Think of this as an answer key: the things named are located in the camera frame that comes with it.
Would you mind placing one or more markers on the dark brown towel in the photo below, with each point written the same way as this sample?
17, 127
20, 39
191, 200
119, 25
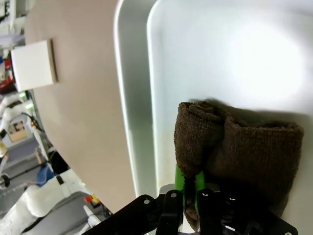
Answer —
239, 149

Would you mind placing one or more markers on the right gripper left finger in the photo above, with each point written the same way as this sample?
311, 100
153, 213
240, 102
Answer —
171, 213

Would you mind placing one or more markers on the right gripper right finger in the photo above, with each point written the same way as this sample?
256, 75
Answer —
210, 213

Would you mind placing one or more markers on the red emergency stop button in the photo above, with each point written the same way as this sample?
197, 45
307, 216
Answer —
91, 200

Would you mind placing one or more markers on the white block with wooden edge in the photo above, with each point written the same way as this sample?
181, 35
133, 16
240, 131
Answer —
33, 64

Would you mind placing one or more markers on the white and grey machine housing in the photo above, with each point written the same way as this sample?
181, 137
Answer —
41, 208

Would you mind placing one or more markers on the silver metal tray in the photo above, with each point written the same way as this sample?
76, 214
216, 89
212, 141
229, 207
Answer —
220, 61

